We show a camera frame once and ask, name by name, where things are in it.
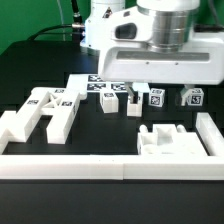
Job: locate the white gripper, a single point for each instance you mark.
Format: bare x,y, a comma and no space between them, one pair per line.
159,45

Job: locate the white chair seat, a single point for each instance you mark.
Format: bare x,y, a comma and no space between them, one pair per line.
168,140

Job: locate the white tagged cube near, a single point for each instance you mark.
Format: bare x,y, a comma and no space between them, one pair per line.
156,97

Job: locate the white tagged cube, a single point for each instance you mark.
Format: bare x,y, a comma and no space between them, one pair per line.
156,97
195,97

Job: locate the white tagged cube far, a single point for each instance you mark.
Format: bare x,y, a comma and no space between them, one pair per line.
195,97

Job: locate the white U-shaped fence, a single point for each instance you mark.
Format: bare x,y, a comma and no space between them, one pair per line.
116,167

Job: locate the white marker base plate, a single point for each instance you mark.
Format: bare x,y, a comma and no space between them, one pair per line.
92,83

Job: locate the white chair back frame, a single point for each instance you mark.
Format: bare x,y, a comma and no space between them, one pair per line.
61,104

